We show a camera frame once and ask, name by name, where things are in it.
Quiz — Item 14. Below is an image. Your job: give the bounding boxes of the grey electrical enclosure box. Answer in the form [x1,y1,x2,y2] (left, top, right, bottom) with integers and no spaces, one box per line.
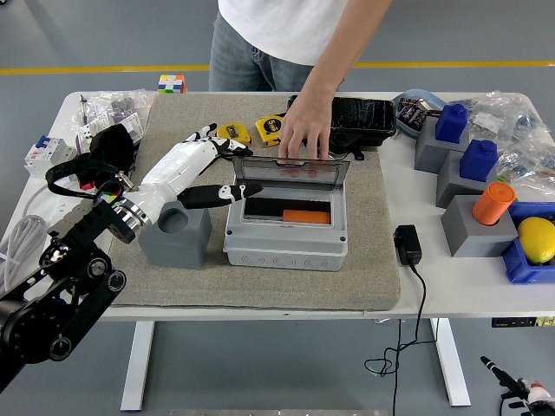
[222,176,349,272]

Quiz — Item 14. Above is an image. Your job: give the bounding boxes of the black plastic tray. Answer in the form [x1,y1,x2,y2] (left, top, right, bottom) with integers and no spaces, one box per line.
[286,94,398,160]

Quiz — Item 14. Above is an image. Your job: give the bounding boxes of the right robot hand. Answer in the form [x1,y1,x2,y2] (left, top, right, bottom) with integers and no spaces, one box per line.
[480,355,555,416]

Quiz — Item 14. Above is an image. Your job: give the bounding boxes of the light grey power cable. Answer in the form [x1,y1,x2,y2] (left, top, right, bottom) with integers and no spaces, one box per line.
[0,181,54,296]

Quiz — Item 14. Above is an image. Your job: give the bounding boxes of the dark purple packets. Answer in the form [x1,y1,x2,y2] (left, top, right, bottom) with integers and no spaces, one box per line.
[397,97,428,129]

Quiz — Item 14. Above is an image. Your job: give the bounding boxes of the light blue bowl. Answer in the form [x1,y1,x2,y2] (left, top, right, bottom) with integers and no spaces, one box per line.
[392,88,447,140]

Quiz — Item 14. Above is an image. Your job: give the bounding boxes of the black cloth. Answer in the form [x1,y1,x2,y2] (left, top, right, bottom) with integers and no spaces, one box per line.
[69,124,136,192]

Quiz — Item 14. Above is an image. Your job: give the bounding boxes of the blue bottle-shaped block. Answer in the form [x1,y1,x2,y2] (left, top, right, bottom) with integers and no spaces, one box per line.
[434,103,469,144]
[459,139,499,182]

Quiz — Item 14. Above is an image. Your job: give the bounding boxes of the grey block holder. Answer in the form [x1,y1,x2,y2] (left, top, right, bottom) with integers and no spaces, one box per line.
[414,115,472,174]
[441,194,519,258]
[435,149,499,209]

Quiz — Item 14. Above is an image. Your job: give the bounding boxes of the black power adapter with cord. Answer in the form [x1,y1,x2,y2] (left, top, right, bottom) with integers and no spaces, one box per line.
[362,224,440,416]

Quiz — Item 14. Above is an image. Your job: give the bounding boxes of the grey block with round hole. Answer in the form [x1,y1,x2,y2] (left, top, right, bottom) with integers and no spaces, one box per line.
[138,199,213,270]

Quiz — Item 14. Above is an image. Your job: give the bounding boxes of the grey-brown mat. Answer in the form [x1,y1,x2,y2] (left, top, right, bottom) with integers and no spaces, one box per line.
[100,93,402,311]

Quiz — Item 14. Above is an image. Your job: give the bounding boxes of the blue storage bin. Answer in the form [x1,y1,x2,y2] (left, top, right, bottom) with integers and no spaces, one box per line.
[501,201,555,285]

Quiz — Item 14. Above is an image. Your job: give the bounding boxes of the person's hand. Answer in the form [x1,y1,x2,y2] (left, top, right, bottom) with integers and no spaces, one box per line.
[277,101,336,166]

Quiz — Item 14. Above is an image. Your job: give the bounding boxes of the colourful puzzle cube white face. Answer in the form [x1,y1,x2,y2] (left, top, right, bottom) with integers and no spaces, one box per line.
[157,74,188,94]

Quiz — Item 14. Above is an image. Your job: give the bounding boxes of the black table control panel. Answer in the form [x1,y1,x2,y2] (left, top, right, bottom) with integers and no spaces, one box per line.
[491,316,555,328]

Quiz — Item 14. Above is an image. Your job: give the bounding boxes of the person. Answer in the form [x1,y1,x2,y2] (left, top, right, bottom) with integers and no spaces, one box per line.
[209,0,349,93]

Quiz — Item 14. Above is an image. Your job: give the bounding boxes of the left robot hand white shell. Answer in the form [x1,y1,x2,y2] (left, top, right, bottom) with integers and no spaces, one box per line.
[128,123,264,227]

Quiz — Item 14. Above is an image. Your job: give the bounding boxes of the yellow lemon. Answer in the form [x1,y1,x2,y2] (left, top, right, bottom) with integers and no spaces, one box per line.
[518,217,555,265]

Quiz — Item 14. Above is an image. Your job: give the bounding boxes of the orange cylinder battery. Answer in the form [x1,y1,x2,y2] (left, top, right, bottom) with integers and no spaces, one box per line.
[471,181,517,226]
[282,210,330,225]

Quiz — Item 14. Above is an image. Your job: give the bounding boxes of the clear bags of components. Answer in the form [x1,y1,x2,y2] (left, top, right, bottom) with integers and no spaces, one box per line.
[466,89,555,203]

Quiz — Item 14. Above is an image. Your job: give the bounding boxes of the white blue circuit breaker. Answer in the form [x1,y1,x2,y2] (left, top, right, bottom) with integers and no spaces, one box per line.
[23,134,78,179]

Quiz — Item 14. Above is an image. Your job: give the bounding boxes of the smoky transparent box lid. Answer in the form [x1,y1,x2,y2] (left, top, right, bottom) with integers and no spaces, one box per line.
[232,154,350,190]

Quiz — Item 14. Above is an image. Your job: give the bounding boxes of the clear bags of small parts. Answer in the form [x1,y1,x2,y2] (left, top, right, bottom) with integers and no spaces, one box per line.
[64,89,156,144]

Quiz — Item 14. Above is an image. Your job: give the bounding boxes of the yellow tape measure with strap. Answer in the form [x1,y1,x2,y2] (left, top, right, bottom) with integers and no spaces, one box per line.
[215,122,253,147]

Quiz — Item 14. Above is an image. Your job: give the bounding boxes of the white power strip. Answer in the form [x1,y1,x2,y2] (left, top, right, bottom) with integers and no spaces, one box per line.
[45,185,99,231]

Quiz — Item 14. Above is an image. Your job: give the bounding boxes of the white table leg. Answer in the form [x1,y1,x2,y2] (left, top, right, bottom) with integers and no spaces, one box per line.
[428,318,472,407]
[120,321,156,412]

